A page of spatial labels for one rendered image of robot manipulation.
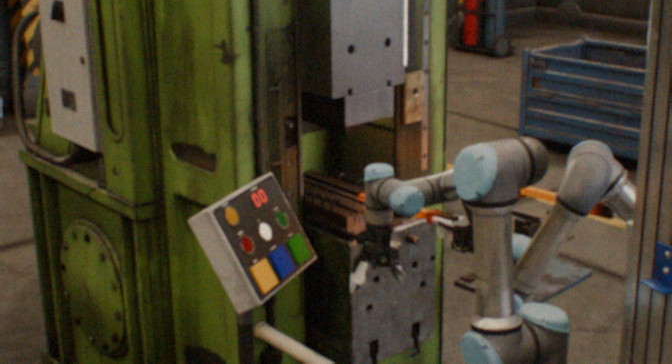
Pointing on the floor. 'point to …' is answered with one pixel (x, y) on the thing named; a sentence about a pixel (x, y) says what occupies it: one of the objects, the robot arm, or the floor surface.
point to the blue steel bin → (584, 94)
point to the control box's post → (245, 337)
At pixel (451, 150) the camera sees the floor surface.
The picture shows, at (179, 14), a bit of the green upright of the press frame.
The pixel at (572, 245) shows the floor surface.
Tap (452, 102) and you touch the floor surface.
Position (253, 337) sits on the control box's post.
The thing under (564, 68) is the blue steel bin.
